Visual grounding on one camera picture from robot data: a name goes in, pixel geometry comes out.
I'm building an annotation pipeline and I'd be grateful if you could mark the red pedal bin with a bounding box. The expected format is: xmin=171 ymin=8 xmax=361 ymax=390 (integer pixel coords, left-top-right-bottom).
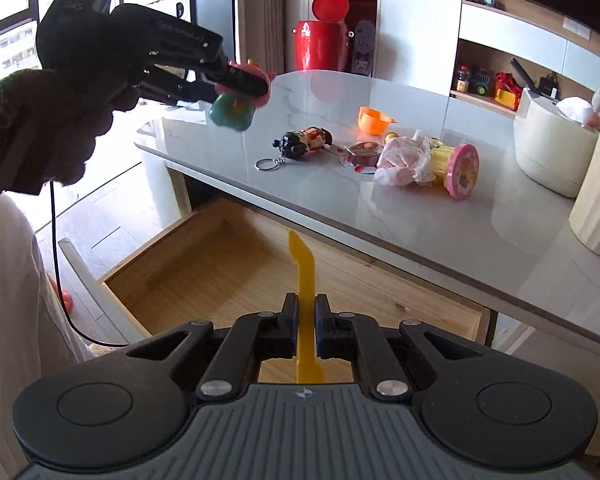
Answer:
xmin=294 ymin=0 xmax=352 ymax=72

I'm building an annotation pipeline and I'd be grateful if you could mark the orange plastic object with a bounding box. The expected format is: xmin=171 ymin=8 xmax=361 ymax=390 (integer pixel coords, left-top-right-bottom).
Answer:
xmin=49 ymin=280 xmax=75 ymax=312

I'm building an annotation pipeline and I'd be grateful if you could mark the white washing machine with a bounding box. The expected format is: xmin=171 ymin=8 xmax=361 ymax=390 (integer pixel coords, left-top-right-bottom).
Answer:
xmin=172 ymin=0 xmax=197 ymax=28

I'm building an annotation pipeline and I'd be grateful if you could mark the wooden drawer with white front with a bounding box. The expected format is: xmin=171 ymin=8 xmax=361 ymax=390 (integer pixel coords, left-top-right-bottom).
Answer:
xmin=59 ymin=195 xmax=497 ymax=386

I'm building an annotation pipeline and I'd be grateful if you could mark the orange plastic cup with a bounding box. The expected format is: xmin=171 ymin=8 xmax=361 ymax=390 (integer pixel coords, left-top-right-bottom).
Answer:
xmin=358 ymin=106 xmax=399 ymax=136

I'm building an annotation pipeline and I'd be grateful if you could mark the wall socket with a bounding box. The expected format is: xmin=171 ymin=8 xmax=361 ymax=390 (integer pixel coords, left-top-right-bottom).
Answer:
xmin=561 ymin=17 xmax=594 ymax=42

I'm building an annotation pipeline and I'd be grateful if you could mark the white crumpled bag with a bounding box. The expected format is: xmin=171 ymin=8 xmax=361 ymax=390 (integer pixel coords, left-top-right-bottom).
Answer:
xmin=554 ymin=96 xmax=598 ymax=125

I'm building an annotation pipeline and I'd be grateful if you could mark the person's left hand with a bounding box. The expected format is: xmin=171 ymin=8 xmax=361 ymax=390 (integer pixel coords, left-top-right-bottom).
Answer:
xmin=36 ymin=4 xmax=154 ymax=113

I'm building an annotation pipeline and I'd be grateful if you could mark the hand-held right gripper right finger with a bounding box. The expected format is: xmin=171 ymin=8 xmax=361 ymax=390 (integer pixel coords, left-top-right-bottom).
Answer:
xmin=315 ymin=294 xmax=487 ymax=403

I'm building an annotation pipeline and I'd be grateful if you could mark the doll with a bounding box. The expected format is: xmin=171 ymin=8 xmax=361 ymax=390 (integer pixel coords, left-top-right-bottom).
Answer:
xmin=373 ymin=130 xmax=443 ymax=189

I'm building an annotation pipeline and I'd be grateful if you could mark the yellow and pink toy drum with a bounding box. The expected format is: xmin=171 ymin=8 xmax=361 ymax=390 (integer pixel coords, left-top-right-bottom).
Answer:
xmin=422 ymin=143 xmax=481 ymax=202

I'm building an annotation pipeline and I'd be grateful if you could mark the cola bottle keychain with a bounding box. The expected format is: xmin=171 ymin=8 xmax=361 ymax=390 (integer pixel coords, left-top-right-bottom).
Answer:
xmin=254 ymin=128 xmax=334 ymax=172

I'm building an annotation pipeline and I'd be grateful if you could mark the black cable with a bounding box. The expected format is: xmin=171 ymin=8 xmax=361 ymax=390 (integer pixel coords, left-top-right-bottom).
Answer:
xmin=49 ymin=180 xmax=131 ymax=348

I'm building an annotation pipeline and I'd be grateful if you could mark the green toy truck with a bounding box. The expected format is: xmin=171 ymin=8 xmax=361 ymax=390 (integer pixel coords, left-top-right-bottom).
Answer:
xmin=472 ymin=70 xmax=494 ymax=97

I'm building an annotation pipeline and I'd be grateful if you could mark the black knife handle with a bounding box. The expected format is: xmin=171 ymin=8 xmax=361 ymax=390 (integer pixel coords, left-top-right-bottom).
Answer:
xmin=509 ymin=57 xmax=539 ymax=95

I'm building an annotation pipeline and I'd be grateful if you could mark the pink and green toy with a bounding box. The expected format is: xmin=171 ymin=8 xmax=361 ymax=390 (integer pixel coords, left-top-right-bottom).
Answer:
xmin=208 ymin=58 xmax=274 ymax=134

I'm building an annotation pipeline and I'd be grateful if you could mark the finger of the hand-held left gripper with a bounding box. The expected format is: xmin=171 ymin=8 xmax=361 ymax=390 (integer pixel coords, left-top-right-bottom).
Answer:
xmin=139 ymin=79 xmax=217 ymax=108
xmin=152 ymin=55 xmax=272 ymax=98

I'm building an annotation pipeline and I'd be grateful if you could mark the red and yellow toy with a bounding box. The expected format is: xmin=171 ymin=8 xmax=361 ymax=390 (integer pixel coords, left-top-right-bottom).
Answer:
xmin=494 ymin=72 xmax=524 ymax=111

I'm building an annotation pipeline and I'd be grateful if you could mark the patterned skateboard deck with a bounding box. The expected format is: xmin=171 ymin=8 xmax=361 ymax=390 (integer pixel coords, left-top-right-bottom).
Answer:
xmin=351 ymin=20 xmax=374 ymax=77

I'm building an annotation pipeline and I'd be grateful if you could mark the person's white garment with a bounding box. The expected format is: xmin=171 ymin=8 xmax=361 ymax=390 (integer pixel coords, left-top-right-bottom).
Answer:
xmin=0 ymin=191 xmax=98 ymax=480

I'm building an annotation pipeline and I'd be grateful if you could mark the yellow plastic scraper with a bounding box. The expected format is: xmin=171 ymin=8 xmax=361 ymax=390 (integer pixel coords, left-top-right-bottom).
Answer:
xmin=287 ymin=230 xmax=327 ymax=384

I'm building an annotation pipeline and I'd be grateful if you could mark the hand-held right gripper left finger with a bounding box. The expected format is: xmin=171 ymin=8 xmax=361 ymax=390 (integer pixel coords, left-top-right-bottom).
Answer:
xmin=125 ymin=293 xmax=301 ymax=403

